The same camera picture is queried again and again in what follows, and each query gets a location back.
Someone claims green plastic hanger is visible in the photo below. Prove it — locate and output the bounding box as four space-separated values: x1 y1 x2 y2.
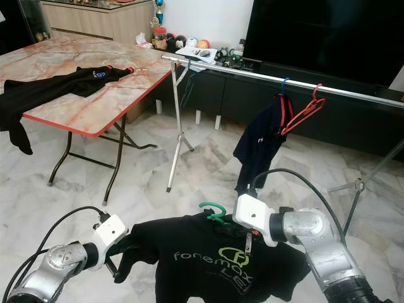
198 202 230 227

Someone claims black printed T-shirt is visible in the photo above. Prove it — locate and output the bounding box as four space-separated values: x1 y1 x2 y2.
106 213 313 303

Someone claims red plastic hanger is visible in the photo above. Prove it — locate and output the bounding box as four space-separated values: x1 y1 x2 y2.
281 82 327 136

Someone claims blue plastic hanger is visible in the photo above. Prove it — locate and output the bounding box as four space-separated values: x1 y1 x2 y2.
281 77 294 98

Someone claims navy polo shirt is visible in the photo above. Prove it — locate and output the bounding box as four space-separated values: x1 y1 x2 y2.
232 93 291 193

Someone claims black TV console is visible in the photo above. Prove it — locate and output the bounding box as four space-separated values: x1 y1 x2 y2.
145 60 404 162

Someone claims silver metal clothes rack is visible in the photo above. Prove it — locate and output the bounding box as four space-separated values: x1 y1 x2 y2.
161 53 404 237

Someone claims stack of white papers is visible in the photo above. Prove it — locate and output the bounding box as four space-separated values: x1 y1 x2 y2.
177 46 218 64

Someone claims brown jar with red lid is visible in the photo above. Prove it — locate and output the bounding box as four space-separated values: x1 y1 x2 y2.
153 27 168 50

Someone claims marble pattern folding table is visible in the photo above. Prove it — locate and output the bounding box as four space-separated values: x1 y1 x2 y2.
0 35 176 206

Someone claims black television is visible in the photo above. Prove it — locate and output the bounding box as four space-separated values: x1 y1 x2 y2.
241 0 404 89

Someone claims white tissue box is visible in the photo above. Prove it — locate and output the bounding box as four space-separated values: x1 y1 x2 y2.
134 33 152 48

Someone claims blue and gold trophy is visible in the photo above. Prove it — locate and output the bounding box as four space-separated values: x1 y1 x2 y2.
153 0 167 26

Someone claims light wooden sideboard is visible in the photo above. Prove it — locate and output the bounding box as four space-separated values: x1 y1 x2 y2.
41 0 155 44

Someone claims dark glass display cabinet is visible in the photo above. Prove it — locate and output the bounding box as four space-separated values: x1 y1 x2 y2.
0 0 52 54

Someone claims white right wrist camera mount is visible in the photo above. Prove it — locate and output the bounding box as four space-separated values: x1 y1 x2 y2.
232 194 275 246

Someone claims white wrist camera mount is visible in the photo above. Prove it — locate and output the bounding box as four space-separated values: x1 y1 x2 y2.
95 215 128 253
232 194 275 246

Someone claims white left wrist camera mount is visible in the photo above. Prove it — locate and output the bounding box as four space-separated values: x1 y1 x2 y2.
95 215 128 253

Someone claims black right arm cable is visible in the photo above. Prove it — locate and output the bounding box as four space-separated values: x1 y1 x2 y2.
249 168 348 241

